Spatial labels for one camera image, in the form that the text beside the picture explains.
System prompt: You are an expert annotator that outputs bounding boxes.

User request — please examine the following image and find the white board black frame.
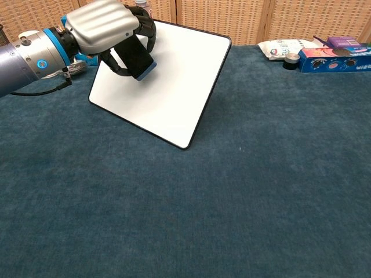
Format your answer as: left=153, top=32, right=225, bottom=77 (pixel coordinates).
left=88, top=19, right=232, bottom=151

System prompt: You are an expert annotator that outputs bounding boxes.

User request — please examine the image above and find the blue velvet tablecloth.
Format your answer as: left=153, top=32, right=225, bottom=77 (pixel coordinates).
left=0, top=45, right=371, bottom=278

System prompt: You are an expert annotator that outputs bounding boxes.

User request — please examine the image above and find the woven folding screen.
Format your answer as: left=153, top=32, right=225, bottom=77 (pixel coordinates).
left=0, top=0, right=371, bottom=46

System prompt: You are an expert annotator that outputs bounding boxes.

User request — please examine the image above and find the blue cookie box chinese print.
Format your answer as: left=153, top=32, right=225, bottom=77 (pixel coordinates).
left=60, top=14, right=101, bottom=67

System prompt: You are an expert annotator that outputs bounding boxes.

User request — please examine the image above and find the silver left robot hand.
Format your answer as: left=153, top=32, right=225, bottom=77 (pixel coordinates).
left=60, top=0, right=158, bottom=78

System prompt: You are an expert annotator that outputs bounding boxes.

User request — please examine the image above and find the clear plastic bottle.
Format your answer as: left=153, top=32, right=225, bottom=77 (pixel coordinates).
left=134, top=0, right=154, bottom=19

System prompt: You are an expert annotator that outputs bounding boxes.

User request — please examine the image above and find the white tissue pack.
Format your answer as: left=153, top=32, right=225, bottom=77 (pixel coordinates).
left=257, top=39, right=321, bottom=61

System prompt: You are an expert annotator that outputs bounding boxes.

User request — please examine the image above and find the black blue board eraser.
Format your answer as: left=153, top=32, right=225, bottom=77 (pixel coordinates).
left=115, top=35, right=158, bottom=82

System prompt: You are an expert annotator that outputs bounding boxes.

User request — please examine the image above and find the blue oreo cookie box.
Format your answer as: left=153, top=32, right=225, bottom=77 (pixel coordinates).
left=297, top=46, right=371, bottom=73

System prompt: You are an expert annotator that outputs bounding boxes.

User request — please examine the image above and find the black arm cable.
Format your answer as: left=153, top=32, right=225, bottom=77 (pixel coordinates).
left=10, top=68, right=73, bottom=97

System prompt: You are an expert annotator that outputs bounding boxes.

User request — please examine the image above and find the small black silver tape roll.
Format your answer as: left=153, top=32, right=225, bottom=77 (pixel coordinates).
left=282, top=53, right=300, bottom=71

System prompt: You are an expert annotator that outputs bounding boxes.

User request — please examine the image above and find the purple box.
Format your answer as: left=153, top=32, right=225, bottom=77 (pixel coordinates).
left=312, top=35, right=362, bottom=49

